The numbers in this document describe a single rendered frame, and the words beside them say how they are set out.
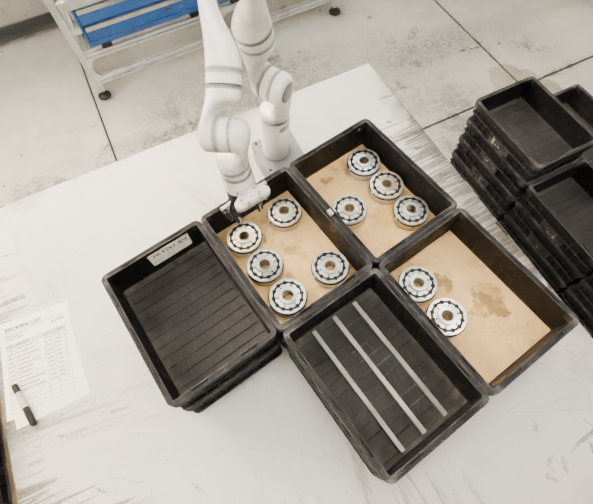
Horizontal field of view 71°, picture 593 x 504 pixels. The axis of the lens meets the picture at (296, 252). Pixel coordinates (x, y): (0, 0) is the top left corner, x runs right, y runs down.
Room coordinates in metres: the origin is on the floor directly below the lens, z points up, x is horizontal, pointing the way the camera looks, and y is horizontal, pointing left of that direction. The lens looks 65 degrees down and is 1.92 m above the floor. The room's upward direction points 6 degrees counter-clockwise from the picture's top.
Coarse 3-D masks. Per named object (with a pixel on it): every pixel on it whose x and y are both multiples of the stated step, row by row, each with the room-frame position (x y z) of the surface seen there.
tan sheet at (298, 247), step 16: (288, 192) 0.72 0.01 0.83; (256, 224) 0.62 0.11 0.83; (304, 224) 0.60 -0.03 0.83; (224, 240) 0.58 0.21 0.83; (272, 240) 0.56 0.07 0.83; (288, 240) 0.55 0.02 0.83; (304, 240) 0.55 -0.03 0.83; (320, 240) 0.54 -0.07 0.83; (288, 256) 0.50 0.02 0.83; (304, 256) 0.50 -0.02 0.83; (288, 272) 0.45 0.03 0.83; (304, 272) 0.45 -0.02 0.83; (352, 272) 0.43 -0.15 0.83; (256, 288) 0.41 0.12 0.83; (320, 288) 0.40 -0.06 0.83
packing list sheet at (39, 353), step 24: (48, 312) 0.45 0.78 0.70; (0, 336) 0.39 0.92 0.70; (24, 336) 0.38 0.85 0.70; (48, 336) 0.37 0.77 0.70; (72, 336) 0.37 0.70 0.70; (24, 360) 0.31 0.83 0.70; (48, 360) 0.30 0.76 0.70; (72, 360) 0.29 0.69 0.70; (24, 384) 0.24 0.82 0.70; (48, 384) 0.23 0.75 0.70; (72, 384) 0.22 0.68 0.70; (48, 408) 0.16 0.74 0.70
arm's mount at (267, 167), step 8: (256, 144) 0.95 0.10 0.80; (296, 144) 0.94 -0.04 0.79; (256, 152) 0.92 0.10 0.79; (296, 152) 0.91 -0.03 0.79; (256, 160) 0.94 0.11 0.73; (264, 160) 0.88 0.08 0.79; (272, 160) 0.88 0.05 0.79; (280, 160) 0.88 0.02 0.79; (288, 160) 0.88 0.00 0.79; (264, 168) 0.86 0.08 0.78; (272, 168) 0.85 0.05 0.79; (280, 168) 0.85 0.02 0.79; (264, 176) 0.88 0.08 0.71
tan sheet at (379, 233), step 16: (336, 160) 0.83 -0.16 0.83; (320, 176) 0.77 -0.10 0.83; (336, 176) 0.76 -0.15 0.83; (320, 192) 0.71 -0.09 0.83; (336, 192) 0.70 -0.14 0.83; (352, 192) 0.70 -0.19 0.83; (368, 192) 0.69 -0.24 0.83; (368, 208) 0.64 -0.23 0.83; (384, 208) 0.63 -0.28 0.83; (368, 224) 0.58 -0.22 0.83; (384, 224) 0.58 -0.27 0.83; (368, 240) 0.53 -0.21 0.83; (384, 240) 0.52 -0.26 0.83; (400, 240) 0.52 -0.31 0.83
